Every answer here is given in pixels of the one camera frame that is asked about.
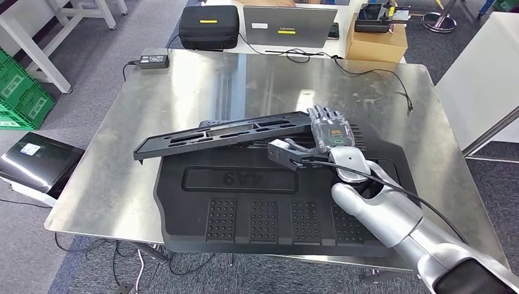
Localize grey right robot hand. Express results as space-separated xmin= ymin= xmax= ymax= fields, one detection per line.
xmin=306 ymin=105 xmax=356 ymax=155

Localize long black plastic part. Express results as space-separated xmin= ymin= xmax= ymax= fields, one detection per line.
xmin=132 ymin=111 xmax=316 ymax=165

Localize steel workbench leg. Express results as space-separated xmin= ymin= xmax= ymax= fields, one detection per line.
xmin=136 ymin=243 xmax=168 ymax=263

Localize brown cardboard box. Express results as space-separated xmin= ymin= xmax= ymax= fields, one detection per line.
xmin=345 ymin=13 xmax=409 ymax=64

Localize grey laptop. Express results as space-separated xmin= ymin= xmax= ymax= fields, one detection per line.
xmin=242 ymin=6 xmax=338 ymax=49

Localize large black engine cover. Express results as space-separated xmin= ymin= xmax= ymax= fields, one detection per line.
xmin=152 ymin=119 xmax=419 ymax=259

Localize person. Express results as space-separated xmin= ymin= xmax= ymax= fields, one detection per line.
xmin=234 ymin=0 xmax=297 ymax=7

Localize chrome barrier stanchion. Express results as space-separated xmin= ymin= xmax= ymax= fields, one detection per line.
xmin=420 ymin=0 xmax=459 ymax=34

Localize white cabinet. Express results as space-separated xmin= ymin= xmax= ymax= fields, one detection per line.
xmin=433 ymin=10 xmax=519 ymax=143

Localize black zip carry case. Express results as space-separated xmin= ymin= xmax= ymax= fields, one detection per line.
xmin=177 ymin=4 xmax=241 ymax=51

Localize black power adapter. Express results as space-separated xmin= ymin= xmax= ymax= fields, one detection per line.
xmin=138 ymin=53 xmax=171 ymax=70

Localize glossy black equipment box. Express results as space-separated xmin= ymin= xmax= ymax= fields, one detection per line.
xmin=0 ymin=131 xmax=86 ymax=208

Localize green plastic crate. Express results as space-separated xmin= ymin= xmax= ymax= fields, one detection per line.
xmin=14 ymin=82 xmax=57 ymax=132
xmin=0 ymin=61 xmax=37 ymax=123
xmin=0 ymin=46 xmax=13 ymax=72

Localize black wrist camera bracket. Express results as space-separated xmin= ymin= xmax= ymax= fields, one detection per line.
xmin=266 ymin=139 xmax=338 ymax=172

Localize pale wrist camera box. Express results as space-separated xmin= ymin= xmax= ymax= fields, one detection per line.
xmin=267 ymin=139 xmax=290 ymax=158

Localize thin black bench cable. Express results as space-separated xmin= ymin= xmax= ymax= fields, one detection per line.
xmin=238 ymin=31 xmax=415 ymax=117

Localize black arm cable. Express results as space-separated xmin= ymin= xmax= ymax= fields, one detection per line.
xmin=299 ymin=159 xmax=470 ymax=245

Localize blue metal frame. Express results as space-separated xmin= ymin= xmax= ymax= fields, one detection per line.
xmin=477 ymin=0 xmax=496 ymax=20

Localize black adapter cable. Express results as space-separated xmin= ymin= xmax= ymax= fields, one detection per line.
xmin=121 ymin=59 xmax=141 ymax=83

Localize white power cable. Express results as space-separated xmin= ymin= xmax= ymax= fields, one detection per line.
xmin=133 ymin=248 xmax=146 ymax=294

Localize black floor cables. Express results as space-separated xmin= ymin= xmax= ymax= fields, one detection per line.
xmin=53 ymin=232 xmax=217 ymax=294

